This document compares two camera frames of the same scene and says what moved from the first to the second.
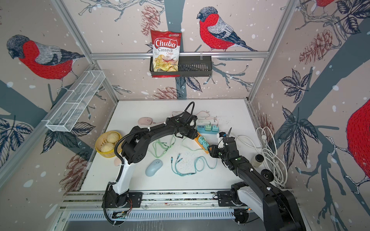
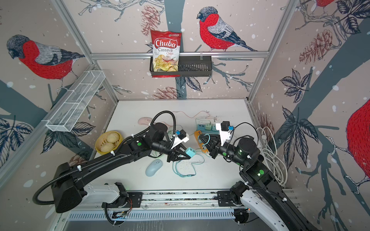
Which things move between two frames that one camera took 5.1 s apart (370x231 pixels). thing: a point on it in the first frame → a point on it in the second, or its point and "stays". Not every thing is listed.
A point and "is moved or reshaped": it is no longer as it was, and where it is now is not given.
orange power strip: [196, 139] stays
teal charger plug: [203, 141] is moved or reshaped
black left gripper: [193, 134] → [175, 153]
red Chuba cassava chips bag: [165, 49] stays
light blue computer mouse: [154, 165] stays
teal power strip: [207, 129] stays
